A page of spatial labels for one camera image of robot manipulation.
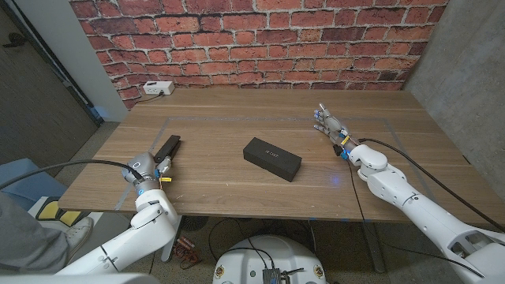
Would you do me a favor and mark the black rectangular box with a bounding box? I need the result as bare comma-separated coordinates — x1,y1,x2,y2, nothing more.
242,136,303,183

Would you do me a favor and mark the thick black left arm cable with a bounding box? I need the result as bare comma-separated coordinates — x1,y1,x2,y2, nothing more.
0,159,141,190

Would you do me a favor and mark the white power strip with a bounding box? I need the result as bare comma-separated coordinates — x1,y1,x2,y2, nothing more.
142,80,176,96

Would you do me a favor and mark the white floor board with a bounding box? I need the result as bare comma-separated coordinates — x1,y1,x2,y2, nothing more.
29,196,135,273

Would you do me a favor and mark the black power strip cord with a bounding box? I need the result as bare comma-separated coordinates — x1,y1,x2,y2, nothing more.
136,92,163,104

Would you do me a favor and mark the metal table leg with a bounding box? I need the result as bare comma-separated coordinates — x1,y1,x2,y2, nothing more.
160,215,183,263
361,222,387,274

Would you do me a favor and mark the black door handle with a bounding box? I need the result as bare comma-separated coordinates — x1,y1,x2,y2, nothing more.
2,32,28,49

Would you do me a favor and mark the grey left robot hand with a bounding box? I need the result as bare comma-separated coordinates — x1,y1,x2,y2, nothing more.
122,151,174,196

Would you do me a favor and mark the orange wire bundle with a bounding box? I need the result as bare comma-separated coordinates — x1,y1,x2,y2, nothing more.
173,235,200,266

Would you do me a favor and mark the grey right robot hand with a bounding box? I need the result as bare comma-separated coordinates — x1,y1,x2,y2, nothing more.
313,103,359,154

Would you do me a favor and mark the dark grey door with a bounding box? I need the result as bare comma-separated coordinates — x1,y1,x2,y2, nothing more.
0,7,99,178

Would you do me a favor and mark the person's grey trouser leg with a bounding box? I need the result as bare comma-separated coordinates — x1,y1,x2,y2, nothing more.
0,191,70,273

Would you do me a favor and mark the blue upholstered seat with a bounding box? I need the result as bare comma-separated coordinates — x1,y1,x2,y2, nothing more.
0,158,68,210

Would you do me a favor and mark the red brick printed backdrop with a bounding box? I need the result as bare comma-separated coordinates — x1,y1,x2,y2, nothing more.
69,0,451,110

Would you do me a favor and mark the white sneaker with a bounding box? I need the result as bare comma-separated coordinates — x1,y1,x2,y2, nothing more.
65,216,95,257

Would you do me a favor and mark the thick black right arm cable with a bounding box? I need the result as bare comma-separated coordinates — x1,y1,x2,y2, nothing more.
357,137,505,234

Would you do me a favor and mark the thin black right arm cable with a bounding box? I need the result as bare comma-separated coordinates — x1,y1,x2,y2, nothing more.
346,159,484,279

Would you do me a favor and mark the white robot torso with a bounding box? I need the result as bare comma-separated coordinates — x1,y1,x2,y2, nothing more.
212,235,327,284

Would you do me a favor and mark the grey torso electronics module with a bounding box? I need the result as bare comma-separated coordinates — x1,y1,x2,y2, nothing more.
262,267,293,284

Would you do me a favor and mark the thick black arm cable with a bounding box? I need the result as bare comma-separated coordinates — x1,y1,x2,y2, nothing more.
357,137,505,234
0,159,141,190

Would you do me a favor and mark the black stapler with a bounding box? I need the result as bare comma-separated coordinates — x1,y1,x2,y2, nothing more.
153,134,182,164

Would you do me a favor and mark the black floor cable loop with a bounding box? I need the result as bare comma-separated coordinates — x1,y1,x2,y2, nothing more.
208,217,277,271

